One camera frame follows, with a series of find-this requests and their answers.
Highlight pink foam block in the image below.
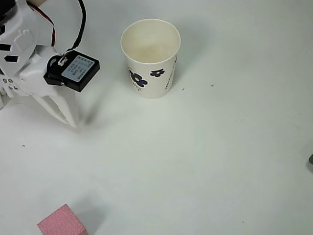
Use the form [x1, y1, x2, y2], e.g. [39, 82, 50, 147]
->
[37, 203, 88, 235]

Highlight white paper cup purple flowers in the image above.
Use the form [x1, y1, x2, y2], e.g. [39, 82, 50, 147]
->
[120, 18, 182, 99]

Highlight tan object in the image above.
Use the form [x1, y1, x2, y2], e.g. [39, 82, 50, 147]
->
[27, 0, 47, 8]

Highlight red white black wire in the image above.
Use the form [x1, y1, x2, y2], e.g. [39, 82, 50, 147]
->
[28, 3, 57, 47]

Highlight black servo cable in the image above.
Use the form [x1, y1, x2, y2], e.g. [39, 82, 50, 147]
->
[58, 0, 88, 67]

